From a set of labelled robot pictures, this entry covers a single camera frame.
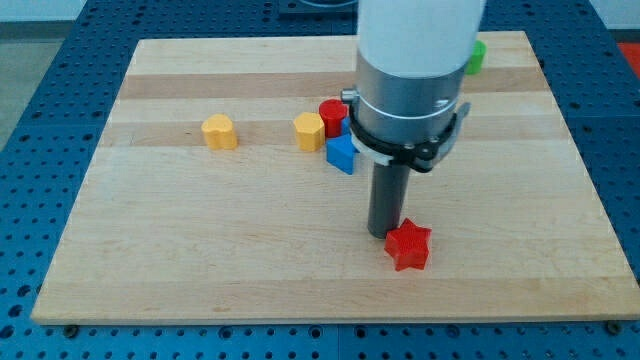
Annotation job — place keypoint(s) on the red star block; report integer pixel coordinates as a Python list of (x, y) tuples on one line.
[(408, 245)]

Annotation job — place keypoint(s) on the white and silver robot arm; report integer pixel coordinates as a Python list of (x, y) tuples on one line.
[(411, 60)]

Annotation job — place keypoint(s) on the wooden board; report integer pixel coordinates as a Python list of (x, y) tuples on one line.
[(165, 231)]

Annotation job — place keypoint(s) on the blue triangle block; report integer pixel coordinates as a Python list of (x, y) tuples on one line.
[(340, 153)]

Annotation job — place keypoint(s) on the yellow hexagon block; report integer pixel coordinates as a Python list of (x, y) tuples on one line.
[(309, 131)]

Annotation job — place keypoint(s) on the blue cube block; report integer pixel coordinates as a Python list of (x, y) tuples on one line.
[(345, 126)]

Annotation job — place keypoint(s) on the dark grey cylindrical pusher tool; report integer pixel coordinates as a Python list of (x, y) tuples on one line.
[(388, 189)]

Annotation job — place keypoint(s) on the red cylinder block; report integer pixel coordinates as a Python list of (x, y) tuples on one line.
[(332, 112)]

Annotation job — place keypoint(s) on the yellow heart block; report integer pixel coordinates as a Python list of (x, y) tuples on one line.
[(219, 132)]

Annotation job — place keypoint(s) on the green cylinder block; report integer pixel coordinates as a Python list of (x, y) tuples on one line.
[(476, 60)]

